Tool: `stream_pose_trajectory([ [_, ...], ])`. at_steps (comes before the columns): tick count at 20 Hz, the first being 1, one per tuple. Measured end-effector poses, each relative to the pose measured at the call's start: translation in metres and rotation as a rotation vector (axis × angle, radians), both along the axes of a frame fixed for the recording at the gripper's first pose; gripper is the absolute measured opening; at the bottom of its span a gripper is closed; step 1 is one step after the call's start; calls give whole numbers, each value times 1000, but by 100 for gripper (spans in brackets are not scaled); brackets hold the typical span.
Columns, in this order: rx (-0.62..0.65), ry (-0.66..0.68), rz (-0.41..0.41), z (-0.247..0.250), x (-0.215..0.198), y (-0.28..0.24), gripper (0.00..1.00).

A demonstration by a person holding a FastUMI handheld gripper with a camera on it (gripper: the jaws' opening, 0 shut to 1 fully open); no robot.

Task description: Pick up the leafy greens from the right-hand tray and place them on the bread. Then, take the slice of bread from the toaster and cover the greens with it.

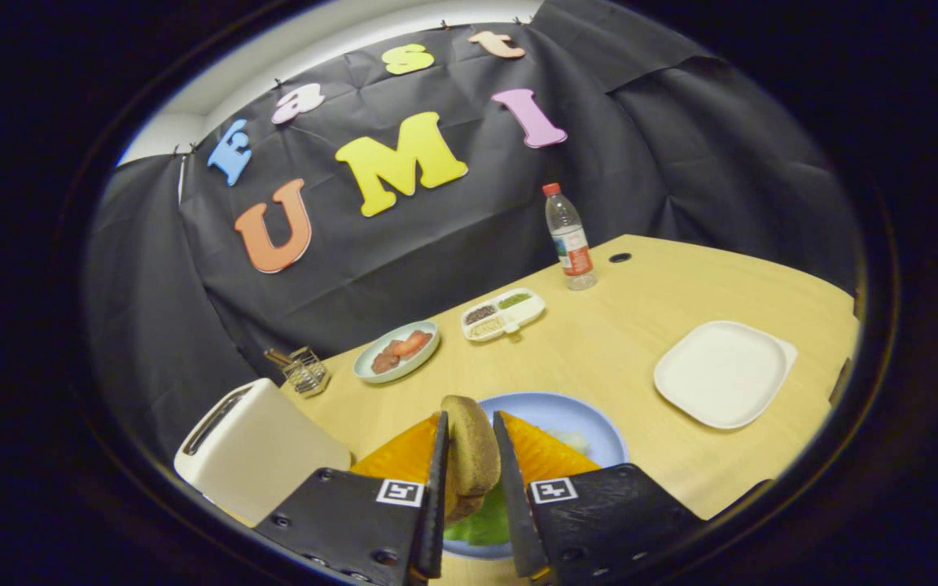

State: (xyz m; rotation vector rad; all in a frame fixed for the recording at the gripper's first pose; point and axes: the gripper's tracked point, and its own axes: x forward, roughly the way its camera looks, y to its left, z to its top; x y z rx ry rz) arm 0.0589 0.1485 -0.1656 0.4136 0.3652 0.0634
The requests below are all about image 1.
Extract brown bread slice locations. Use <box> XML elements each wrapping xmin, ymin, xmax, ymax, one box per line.
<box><xmin>441</xmin><ymin>395</ymin><xmax>502</xmax><ymax>526</ymax></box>

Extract light blue plate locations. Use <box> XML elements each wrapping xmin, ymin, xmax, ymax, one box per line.
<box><xmin>441</xmin><ymin>392</ymin><xmax>629</xmax><ymax>561</ymax></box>

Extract pale green food plate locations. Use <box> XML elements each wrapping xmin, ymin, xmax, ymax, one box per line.
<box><xmin>353</xmin><ymin>320</ymin><xmax>441</xmax><ymax>384</ymax></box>

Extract white toaster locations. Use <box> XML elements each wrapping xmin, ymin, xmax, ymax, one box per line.
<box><xmin>173</xmin><ymin>378</ymin><xmax>353</xmax><ymax>527</ymax></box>

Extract red tomato slices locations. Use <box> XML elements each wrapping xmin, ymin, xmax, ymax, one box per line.
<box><xmin>392</xmin><ymin>330</ymin><xmax>433</xmax><ymax>357</ymax></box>

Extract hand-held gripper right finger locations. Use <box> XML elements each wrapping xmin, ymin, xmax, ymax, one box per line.
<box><xmin>492</xmin><ymin>411</ymin><xmax>706</xmax><ymax>586</ymax></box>

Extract green lettuce leaf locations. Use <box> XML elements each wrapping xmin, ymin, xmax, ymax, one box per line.
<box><xmin>445</xmin><ymin>480</ymin><xmax>512</xmax><ymax>546</ymax></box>

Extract white divided condiment tray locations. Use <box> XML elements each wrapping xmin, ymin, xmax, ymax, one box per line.
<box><xmin>460</xmin><ymin>288</ymin><xmax>546</xmax><ymax>343</ymax></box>

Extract black backdrop cloth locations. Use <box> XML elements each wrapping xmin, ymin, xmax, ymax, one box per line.
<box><xmin>82</xmin><ymin>0</ymin><xmax>861</xmax><ymax>465</ymax></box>

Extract white square plate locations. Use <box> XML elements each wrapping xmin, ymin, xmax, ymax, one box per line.
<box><xmin>653</xmin><ymin>320</ymin><xmax>798</xmax><ymax>431</ymax></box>

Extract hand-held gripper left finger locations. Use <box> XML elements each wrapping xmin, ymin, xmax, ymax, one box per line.
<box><xmin>253</xmin><ymin>411</ymin><xmax>449</xmax><ymax>586</ymax></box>

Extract clear red-capped water bottle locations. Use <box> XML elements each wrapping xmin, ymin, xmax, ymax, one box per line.
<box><xmin>542</xmin><ymin>182</ymin><xmax>598</xmax><ymax>291</ymax></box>

